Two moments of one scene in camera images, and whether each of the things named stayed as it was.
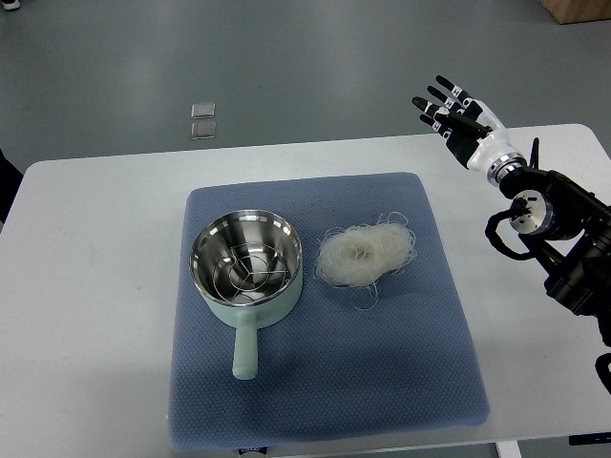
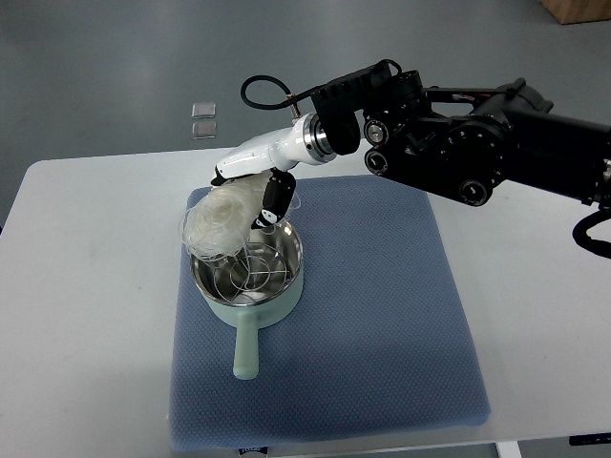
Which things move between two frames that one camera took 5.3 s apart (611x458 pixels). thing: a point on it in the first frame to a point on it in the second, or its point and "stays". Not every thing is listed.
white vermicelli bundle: (359, 256) to (218, 224)
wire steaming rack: (251, 273) stays
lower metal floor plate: (203, 130) stays
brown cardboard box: (569, 11) stays
